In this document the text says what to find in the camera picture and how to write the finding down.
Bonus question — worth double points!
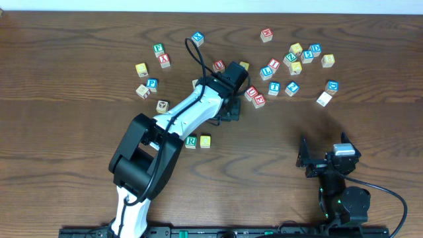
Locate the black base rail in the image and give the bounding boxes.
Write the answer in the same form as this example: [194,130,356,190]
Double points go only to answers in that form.
[58,225,391,238]

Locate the yellow block top right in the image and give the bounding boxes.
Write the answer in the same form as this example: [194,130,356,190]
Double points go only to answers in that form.
[289,43,303,56]

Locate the yellow 8 block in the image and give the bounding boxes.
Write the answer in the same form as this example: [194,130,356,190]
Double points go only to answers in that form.
[321,54,335,68]

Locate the yellow hammer block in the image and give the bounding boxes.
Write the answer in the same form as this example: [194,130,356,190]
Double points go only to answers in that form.
[289,61,302,75]

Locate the blue D block upper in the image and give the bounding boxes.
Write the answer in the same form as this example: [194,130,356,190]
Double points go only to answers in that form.
[309,44,322,58]

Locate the blue X block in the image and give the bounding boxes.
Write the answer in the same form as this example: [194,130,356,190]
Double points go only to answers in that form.
[192,32,204,47]

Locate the yellow block centre upper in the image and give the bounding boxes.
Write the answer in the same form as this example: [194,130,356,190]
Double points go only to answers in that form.
[239,61,249,71]

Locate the yellow block far left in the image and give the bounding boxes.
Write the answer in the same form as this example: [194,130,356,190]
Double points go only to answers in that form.
[135,63,149,77]

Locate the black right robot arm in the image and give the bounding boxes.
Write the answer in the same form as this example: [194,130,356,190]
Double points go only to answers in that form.
[296,133,371,227]

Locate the red E block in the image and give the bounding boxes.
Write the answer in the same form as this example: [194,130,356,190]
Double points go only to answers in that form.
[252,94,266,108]

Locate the blue 5 block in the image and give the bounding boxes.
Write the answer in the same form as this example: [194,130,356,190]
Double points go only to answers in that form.
[301,50,314,64]

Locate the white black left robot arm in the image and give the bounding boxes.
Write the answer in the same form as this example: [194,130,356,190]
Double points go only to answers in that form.
[108,62,249,237]

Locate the green R block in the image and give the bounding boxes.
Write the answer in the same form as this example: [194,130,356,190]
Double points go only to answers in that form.
[184,136,197,149]

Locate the red I block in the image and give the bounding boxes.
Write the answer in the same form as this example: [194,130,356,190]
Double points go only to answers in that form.
[268,58,280,73]

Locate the blue d block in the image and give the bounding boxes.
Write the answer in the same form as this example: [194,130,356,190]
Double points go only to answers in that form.
[309,44,322,58]
[325,81,339,95]

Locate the red block far top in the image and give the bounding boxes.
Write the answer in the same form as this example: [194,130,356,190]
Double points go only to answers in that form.
[260,28,273,43]

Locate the red u block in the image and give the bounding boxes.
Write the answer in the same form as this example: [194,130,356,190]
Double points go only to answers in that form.
[212,60,225,73]
[244,86,258,101]

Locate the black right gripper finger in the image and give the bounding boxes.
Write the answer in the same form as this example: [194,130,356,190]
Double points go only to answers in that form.
[295,136,311,167]
[340,132,355,149]

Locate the red U block upper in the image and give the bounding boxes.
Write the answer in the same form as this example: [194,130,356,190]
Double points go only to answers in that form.
[212,60,225,73]

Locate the red U block lower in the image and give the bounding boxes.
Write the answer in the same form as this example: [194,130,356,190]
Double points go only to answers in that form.
[244,86,258,101]

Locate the plain green-edged block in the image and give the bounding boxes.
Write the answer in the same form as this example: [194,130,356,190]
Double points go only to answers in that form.
[192,79,198,89]

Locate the plain wooden block right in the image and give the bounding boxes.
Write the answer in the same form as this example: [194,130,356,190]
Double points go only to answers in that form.
[317,91,332,107]

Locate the blue L block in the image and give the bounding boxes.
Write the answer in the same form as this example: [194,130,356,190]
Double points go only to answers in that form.
[260,66,273,81]

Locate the yellow O block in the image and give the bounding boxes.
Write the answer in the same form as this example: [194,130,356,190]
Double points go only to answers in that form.
[200,135,212,148]

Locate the red Y block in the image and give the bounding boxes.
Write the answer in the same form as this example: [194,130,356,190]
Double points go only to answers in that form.
[158,54,171,68]

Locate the green Z block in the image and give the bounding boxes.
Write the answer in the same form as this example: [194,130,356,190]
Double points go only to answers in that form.
[283,52,297,67]

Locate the blue P block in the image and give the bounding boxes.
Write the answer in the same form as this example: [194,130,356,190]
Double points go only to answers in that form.
[145,78,158,93]

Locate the blue T block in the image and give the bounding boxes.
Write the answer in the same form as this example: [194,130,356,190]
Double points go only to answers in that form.
[268,82,280,96]

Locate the green F block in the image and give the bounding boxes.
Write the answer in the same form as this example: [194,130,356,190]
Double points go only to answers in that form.
[153,43,165,58]

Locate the blue D block lower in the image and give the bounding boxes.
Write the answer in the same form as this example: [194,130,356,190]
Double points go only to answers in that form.
[325,81,339,95]

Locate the blue 2 block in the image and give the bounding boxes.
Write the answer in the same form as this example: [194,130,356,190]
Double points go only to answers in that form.
[285,81,300,97]

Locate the monkey picture wooden block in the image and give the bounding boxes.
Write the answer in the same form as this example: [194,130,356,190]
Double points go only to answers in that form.
[156,100,169,114]

